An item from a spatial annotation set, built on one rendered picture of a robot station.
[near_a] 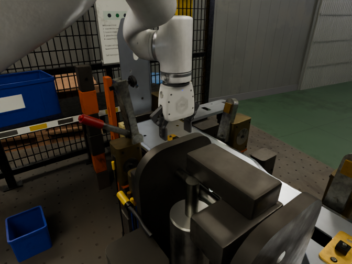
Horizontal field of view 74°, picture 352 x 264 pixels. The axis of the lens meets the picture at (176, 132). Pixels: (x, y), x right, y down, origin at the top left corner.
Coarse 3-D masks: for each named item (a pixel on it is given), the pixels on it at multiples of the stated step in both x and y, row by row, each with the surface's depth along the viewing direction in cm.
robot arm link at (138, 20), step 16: (128, 0) 40; (144, 0) 39; (160, 0) 41; (176, 0) 45; (128, 16) 49; (144, 16) 44; (160, 16) 44; (128, 32) 51; (144, 32) 58; (144, 48) 59
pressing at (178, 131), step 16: (144, 128) 81; (176, 128) 81; (192, 128) 81; (144, 144) 70; (224, 144) 72; (272, 176) 57; (288, 192) 52; (320, 224) 44; (336, 224) 44; (304, 256) 38
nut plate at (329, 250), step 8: (344, 232) 42; (336, 240) 40; (344, 240) 40; (328, 248) 39; (336, 248) 39; (344, 248) 38; (320, 256) 38; (328, 256) 38; (336, 256) 38; (344, 256) 38
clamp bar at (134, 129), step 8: (112, 80) 55; (120, 80) 54; (128, 80) 57; (136, 80) 56; (112, 88) 54; (120, 88) 54; (120, 96) 55; (128, 96) 56; (120, 104) 57; (128, 104) 56; (128, 112) 57; (128, 120) 58; (128, 128) 60; (136, 128) 60
